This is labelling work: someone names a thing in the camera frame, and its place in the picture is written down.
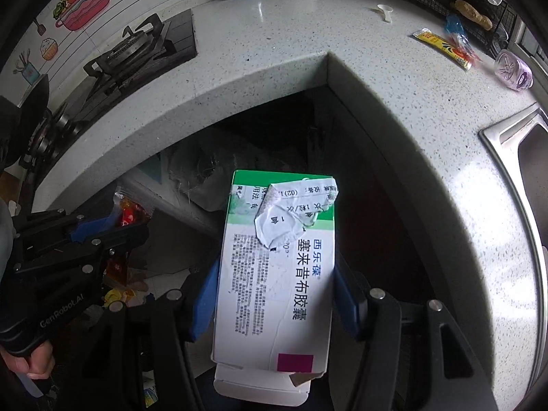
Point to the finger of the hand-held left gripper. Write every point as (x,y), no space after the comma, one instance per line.
(92,227)
(124,237)

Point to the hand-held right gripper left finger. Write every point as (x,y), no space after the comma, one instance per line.
(203,304)

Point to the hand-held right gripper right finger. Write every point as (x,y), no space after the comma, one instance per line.
(347,304)

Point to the white green medicine box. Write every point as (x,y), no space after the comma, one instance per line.
(265,299)

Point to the person's left hand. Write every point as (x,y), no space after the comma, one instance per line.
(34,364)

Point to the red snack wrapper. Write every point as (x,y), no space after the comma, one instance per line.
(130,214)

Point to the orange packet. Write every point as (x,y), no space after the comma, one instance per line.
(115,272)

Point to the yellow wrapper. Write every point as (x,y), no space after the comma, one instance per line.
(114,297)

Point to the black gas stove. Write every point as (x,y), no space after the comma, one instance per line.
(180,34)

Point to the stainless steel sink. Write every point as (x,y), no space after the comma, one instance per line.
(505,145)

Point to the yellow sachet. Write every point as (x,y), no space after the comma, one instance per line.
(436,42)

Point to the clear purple plastic container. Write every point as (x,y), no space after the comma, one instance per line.
(513,68)

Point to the blue plastic wrapper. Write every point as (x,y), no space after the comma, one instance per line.
(456,30)

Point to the white plastic spoon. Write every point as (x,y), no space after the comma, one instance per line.
(384,10)

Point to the brown bread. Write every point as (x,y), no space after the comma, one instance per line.
(473,15)

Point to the utensil holder wall sticker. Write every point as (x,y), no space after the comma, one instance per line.
(29,70)

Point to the rice bowl wall sticker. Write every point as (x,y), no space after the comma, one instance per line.
(48,49)

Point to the spatula wall sticker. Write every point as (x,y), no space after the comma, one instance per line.
(39,28)

